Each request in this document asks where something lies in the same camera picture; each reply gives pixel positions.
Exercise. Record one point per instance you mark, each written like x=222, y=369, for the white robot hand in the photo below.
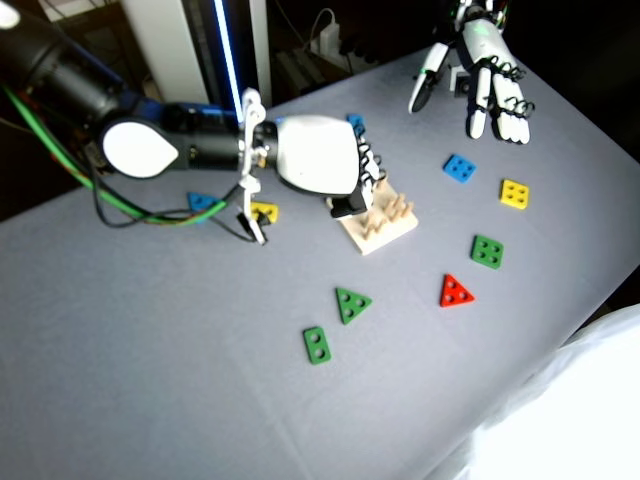
x=487, y=45
x=320, y=155

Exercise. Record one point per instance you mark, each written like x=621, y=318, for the blue two-hole rectangle block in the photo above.
x=354, y=120

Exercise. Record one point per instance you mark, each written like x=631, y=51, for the yellow block with holes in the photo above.
x=274, y=210

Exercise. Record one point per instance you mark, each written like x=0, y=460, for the wooden peg board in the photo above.
x=385, y=235

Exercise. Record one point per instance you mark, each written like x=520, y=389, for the blue square block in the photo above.
x=459, y=168

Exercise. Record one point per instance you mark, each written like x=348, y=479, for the blue triangle block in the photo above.
x=200, y=201

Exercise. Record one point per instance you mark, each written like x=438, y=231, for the yellow square block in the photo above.
x=515, y=194

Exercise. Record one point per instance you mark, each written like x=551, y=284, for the green triangle block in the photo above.
x=350, y=304

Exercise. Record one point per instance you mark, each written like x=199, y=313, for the green two-hole rectangle block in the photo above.
x=317, y=345

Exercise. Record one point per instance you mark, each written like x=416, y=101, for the green square block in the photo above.
x=486, y=252

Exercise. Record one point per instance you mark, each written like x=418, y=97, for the red triangle block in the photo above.
x=454, y=294

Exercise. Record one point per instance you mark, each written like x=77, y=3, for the white power adapter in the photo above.
x=327, y=42

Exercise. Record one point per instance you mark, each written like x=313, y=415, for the white cabinet with blue light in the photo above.
x=165, y=50

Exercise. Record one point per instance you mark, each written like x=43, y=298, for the grey table cloth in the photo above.
x=150, y=375

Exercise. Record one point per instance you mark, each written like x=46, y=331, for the bright white fabric sheet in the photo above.
x=560, y=415

